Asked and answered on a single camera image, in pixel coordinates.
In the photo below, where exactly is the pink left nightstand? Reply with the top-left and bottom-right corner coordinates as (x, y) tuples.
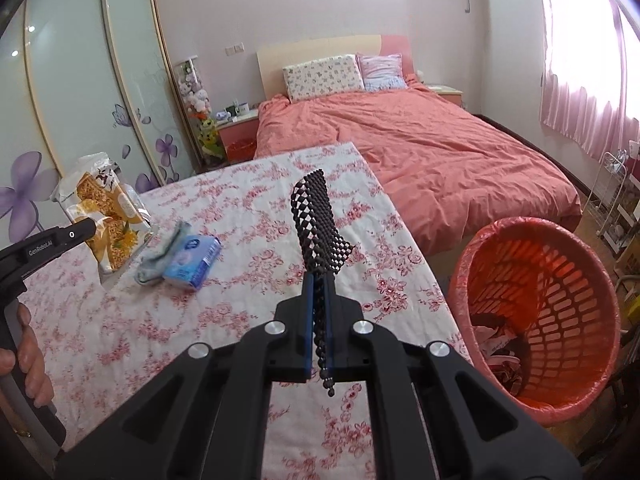
(218, 110), (259, 164)

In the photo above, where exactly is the black polka dot cloth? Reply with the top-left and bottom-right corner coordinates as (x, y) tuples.
(291, 169), (354, 396)

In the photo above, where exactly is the grey sock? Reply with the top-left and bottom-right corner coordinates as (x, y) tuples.
(134, 220), (192, 286)

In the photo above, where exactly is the pink window curtain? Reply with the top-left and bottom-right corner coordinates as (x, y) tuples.
(540, 0), (639, 159)

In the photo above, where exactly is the red white paper cup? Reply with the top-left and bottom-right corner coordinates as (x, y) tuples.
(487, 354), (522, 388)

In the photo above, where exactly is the pink right nightstand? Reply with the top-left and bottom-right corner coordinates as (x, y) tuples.
(427, 84), (464, 107)

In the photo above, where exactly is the pink striped pillow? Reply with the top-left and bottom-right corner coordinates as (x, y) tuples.
(356, 53), (408, 92)

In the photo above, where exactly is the white mug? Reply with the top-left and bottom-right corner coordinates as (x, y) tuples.
(235, 103), (250, 116)

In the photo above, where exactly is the beige pink headboard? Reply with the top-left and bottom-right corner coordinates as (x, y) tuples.
(255, 34), (417, 101)

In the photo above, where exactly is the yellow white snack bag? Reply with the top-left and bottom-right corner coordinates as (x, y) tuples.
(52, 152), (153, 276)

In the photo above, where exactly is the red plastic laundry basket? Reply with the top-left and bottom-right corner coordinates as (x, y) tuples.
(447, 217), (620, 426)

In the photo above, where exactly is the white shelf cart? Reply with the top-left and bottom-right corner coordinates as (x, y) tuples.
(608, 140), (639, 256)

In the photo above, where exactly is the floral white pillow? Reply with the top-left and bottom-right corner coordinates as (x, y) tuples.
(282, 54), (364, 102)

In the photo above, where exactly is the bed with salmon duvet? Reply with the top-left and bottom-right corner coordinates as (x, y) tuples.
(255, 80), (582, 256)

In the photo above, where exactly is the pink floral tablecloth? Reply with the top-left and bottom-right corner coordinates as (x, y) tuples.
(14, 142), (474, 480)

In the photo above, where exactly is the stuffed toy column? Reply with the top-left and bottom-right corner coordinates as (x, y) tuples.
(175, 56), (226, 165)

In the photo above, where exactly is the sliding wardrobe with purple flowers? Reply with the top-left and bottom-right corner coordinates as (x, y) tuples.
(1, 0), (198, 245)

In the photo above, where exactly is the person's left hand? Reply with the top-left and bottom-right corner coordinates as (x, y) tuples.
(1, 302), (54, 408)

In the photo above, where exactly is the wall power socket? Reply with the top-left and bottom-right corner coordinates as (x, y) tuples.
(224, 44), (245, 56)

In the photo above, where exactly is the blue Vinda tissue pack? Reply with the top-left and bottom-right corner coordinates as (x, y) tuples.
(163, 235), (222, 292)

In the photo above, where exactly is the pink nightstand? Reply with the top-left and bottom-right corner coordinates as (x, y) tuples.
(427, 84), (464, 107)
(218, 110), (259, 164)

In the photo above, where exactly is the white wire rack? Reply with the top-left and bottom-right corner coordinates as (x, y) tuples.
(586, 150), (629, 237)

